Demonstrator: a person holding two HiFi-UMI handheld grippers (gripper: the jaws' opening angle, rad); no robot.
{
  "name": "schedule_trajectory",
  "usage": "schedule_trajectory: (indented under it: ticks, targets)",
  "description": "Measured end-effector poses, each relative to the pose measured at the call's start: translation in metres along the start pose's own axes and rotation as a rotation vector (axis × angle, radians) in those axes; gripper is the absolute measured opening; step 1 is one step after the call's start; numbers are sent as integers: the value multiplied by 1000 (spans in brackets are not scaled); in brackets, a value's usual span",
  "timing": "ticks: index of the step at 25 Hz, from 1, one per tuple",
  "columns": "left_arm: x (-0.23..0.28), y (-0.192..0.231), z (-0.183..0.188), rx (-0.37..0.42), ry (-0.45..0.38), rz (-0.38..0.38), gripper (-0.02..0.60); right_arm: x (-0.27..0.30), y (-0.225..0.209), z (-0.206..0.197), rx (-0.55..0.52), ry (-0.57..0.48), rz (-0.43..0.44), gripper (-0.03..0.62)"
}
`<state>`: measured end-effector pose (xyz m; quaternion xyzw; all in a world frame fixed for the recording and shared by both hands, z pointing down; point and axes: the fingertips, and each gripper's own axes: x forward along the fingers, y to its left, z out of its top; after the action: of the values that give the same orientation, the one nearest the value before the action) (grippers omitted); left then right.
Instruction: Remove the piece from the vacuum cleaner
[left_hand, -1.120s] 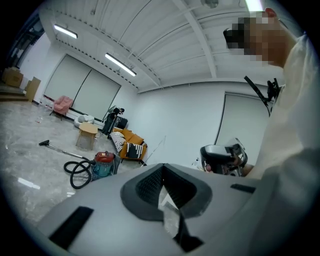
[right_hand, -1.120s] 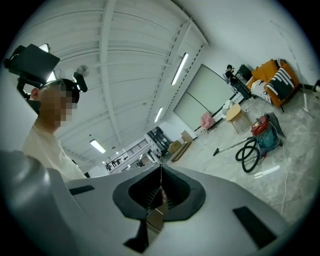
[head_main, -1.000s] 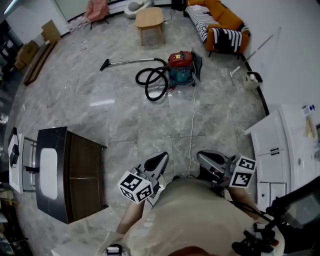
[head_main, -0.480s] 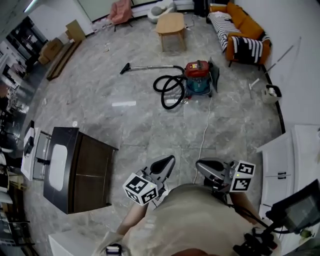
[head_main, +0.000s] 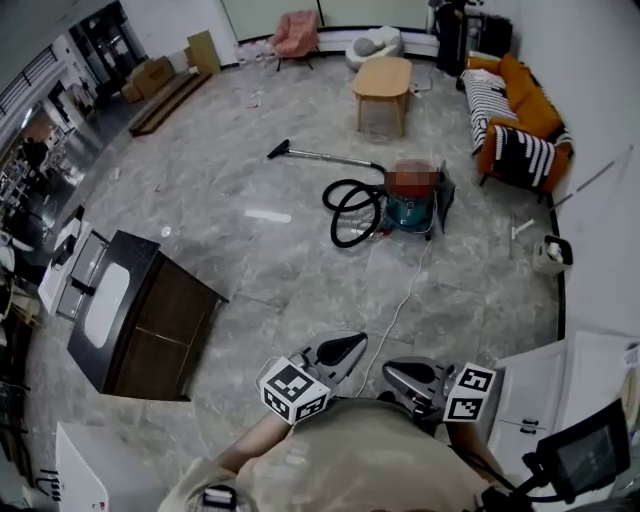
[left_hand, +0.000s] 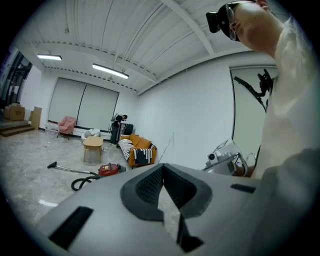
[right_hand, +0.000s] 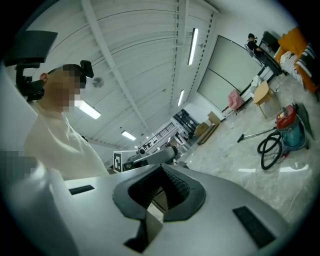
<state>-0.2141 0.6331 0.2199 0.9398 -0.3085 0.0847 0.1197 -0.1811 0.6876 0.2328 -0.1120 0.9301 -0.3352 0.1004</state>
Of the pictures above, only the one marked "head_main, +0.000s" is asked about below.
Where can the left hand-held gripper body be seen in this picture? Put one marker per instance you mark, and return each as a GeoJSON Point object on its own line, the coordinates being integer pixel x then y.
{"type": "Point", "coordinates": [295, 390]}

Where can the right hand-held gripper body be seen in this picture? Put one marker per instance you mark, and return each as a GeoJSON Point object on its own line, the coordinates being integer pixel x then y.
{"type": "Point", "coordinates": [467, 395]}

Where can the teal red vacuum cleaner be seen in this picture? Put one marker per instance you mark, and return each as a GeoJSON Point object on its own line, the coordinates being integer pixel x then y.
{"type": "Point", "coordinates": [410, 200]}

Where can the person's right forearm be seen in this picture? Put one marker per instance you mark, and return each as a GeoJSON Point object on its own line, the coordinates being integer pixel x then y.
{"type": "Point", "coordinates": [477, 450]}

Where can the person's left forearm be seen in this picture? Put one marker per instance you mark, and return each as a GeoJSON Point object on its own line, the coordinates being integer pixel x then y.
{"type": "Point", "coordinates": [255, 441]}

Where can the person's beige shirt torso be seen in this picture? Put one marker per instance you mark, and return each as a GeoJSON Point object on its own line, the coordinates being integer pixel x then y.
{"type": "Point", "coordinates": [360, 460]}

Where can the black white chest clip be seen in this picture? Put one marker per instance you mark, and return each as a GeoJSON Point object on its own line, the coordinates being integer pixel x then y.
{"type": "Point", "coordinates": [219, 496]}

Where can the dark cabinet with white sink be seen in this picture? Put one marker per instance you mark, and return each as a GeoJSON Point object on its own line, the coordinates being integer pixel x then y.
{"type": "Point", "coordinates": [160, 325]}

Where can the white waste bin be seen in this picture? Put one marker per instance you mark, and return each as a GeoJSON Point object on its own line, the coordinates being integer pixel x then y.
{"type": "Point", "coordinates": [550, 257]}

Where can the white floor squeegee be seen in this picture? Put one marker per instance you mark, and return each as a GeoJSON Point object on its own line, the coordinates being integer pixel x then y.
{"type": "Point", "coordinates": [520, 231]}

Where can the dark grey flat panel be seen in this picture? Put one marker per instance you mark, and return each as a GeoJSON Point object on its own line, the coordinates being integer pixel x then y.
{"type": "Point", "coordinates": [448, 197]}

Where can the white appliance box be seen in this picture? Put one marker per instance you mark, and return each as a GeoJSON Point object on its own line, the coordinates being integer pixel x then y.
{"type": "Point", "coordinates": [95, 475]}

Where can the metal wand with black nozzle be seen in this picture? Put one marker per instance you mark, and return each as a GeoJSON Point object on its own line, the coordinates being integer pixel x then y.
{"type": "Point", "coordinates": [320, 155]}

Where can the black white striped cushion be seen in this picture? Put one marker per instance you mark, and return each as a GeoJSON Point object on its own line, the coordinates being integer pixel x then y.
{"type": "Point", "coordinates": [525, 155]}

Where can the thin grey pole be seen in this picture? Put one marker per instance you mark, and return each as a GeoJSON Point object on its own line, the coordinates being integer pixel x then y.
{"type": "Point", "coordinates": [592, 179]}

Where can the white drawer unit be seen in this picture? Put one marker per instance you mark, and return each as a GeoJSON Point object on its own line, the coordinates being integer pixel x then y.
{"type": "Point", "coordinates": [62, 280]}

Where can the orange sofa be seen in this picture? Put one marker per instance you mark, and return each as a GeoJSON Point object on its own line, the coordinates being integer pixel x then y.
{"type": "Point", "coordinates": [535, 107]}

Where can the black white striped blanket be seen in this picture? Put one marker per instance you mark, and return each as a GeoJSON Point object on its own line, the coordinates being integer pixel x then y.
{"type": "Point", "coordinates": [485, 100]}

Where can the white power strip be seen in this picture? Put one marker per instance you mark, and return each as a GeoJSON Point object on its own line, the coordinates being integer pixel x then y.
{"type": "Point", "coordinates": [419, 90]}

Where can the low wooden platform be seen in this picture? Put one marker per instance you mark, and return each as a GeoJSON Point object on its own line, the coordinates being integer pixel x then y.
{"type": "Point", "coordinates": [167, 105]}

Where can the wooden coffee table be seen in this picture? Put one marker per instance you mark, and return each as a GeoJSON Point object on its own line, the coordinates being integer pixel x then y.
{"type": "Point", "coordinates": [384, 80]}

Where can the cardboard box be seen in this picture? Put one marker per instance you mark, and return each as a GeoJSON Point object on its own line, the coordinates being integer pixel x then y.
{"type": "Point", "coordinates": [150, 77]}

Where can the upright wooden board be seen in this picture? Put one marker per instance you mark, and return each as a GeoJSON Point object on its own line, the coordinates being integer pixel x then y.
{"type": "Point", "coordinates": [204, 52]}

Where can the white beanbag chair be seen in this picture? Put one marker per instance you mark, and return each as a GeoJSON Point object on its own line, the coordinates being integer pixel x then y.
{"type": "Point", "coordinates": [377, 45]}

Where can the pink armchair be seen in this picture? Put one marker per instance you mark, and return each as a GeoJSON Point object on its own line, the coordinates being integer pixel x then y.
{"type": "Point", "coordinates": [296, 32]}

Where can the black clothes rack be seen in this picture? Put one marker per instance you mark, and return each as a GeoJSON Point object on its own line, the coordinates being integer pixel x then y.
{"type": "Point", "coordinates": [451, 37]}

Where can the black suitcase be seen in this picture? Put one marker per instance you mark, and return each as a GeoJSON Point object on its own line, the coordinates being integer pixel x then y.
{"type": "Point", "coordinates": [497, 35]}

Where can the black monitor on mount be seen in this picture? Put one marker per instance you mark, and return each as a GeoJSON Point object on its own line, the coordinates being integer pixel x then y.
{"type": "Point", "coordinates": [590, 455]}

